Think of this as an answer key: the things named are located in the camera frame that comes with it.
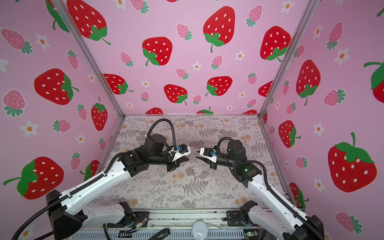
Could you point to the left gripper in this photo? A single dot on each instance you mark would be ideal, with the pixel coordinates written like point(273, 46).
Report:
point(175, 164)

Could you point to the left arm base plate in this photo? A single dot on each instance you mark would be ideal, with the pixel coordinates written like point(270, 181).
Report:
point(131, 220)

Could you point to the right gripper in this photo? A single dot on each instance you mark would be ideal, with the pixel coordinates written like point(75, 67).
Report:
point(212, 164)

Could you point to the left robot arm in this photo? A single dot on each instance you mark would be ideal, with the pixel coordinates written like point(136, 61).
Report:
point(69, 212)

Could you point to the black handle at front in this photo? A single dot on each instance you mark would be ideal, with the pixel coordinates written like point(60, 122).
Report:
point(161, 234)

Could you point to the aluminium front rail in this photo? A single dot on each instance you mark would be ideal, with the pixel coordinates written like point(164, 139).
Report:
point(180, 223)

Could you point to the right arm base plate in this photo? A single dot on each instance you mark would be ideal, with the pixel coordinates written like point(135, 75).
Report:
point(238, 219)

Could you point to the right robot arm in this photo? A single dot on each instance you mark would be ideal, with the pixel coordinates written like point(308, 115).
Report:
point(283, 221)

